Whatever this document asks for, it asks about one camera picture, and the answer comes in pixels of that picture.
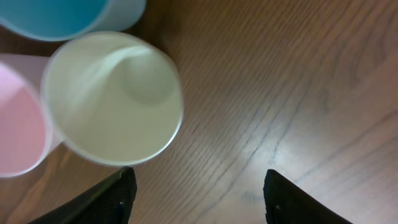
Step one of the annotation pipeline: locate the cream white cup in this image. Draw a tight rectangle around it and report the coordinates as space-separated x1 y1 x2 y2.
41 32 183 166

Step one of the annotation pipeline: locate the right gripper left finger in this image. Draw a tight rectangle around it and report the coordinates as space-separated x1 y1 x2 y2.
31 167 137 224

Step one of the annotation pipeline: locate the light blue cup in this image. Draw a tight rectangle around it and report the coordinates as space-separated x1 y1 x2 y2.
1 0 147 42

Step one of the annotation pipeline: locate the pink cup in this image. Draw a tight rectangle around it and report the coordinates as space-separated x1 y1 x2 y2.
1 54 63 179

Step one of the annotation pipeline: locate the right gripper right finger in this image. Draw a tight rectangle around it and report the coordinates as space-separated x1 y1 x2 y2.
263 169 351 224

